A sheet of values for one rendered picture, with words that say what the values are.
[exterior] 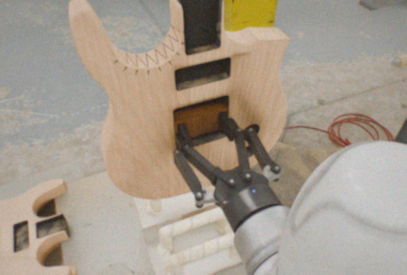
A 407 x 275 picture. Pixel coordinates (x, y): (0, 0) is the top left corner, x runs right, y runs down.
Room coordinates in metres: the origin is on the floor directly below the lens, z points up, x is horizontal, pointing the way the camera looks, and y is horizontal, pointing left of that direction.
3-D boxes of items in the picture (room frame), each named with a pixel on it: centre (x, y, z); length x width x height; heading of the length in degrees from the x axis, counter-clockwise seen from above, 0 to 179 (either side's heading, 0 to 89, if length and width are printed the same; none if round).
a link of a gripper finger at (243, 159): (0.36, -0.06, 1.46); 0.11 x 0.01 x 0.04; 1
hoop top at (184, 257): (0.42, -0.01, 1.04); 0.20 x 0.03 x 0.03; 112
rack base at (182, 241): (0.47, 0.01, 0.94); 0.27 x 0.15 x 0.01; 113
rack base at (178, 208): (0.61, 0.07, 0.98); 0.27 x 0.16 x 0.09; 113
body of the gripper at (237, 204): (0.29, -0.06, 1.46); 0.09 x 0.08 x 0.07; 22
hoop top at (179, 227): (0.50, 0.02, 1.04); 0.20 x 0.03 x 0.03; 112
